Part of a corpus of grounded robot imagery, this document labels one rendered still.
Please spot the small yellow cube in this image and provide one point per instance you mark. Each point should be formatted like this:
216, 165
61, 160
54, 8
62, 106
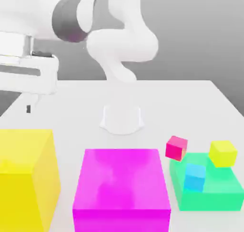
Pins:
223, 153

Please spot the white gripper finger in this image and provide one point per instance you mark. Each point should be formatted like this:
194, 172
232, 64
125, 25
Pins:
32, 102

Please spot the large yellow box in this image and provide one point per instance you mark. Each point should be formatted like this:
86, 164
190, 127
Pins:
22, 178

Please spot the small red cube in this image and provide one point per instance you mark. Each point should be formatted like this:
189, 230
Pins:
175, 149

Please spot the small blue cube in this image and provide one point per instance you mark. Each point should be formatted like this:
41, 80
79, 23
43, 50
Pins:
194, 178

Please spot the large green box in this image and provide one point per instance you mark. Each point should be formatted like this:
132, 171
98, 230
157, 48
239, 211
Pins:
219, 195

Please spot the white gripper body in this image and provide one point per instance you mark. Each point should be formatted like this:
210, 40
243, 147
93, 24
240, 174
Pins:
47, 79

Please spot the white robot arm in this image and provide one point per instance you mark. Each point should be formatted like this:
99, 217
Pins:
122, 44

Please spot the large magenta box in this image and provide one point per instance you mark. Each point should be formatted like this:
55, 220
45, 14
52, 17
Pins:
122, 188

